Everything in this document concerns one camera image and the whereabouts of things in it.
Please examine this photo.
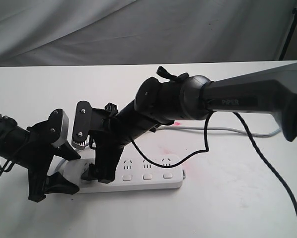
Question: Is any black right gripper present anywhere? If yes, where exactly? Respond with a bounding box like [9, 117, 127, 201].
[80, 103, 123, 183]

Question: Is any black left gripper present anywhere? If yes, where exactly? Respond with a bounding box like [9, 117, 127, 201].
[27, 120, 80, 202]

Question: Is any white power strip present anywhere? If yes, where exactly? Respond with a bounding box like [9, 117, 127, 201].
[54, 156, 186, 194]

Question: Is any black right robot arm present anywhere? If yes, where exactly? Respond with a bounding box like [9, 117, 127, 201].
[81, 63, 297, 183]

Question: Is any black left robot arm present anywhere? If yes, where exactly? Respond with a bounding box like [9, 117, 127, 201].
[0, 109, 80, 202]

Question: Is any grey backdrop cloth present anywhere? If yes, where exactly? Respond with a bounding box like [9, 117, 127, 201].
[0, 0, 297, 66]

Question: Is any black tripod stand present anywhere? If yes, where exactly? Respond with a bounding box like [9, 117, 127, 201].
[278, 4, 297, 60]

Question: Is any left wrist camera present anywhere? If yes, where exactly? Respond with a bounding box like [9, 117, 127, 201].
[47, 109, 69, 148]

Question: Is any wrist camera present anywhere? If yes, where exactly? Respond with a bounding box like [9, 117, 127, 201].
[72, 101, 92, 150]
[47, 109, 69, 148]

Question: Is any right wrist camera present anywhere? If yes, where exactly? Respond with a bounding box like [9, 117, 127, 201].
[72, 101, 92, 150]

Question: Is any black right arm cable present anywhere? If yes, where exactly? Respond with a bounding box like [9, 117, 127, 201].
[131, 111, 297, 238]

